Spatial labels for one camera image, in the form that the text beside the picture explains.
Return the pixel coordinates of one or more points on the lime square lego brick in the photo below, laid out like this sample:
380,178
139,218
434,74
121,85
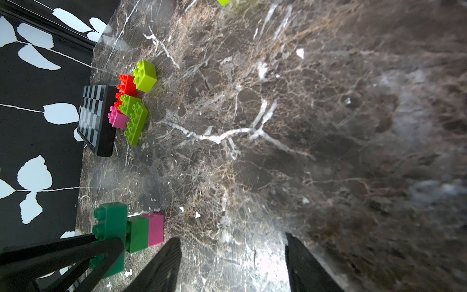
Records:
126,104

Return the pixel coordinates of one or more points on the black white checkerboard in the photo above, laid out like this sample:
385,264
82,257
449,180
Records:
94,127

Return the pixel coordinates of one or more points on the red long lego brick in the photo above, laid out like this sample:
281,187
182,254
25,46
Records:
126,87

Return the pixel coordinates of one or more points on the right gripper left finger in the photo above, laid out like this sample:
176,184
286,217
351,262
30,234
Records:
161,273

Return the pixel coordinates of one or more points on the magenta square lego brick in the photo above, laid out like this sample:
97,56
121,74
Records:
156,228

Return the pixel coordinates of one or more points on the dark green long lego brick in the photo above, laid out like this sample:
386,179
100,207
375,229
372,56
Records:
111,223

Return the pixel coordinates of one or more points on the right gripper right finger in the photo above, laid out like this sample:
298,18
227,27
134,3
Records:
305,273

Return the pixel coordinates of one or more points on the lime long lego brick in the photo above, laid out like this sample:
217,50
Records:
138,118

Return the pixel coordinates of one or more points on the pink square lego brick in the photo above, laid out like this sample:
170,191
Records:
116,118

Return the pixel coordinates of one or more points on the lime rectangular lego brick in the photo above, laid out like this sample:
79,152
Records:
223,2

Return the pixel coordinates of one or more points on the green square lego brick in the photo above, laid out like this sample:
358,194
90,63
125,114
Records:
137,229

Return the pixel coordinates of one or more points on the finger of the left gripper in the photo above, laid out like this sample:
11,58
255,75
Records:
19,253
21,276

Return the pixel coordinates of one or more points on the lime small lego brick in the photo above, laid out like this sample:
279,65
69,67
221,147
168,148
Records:
145,76

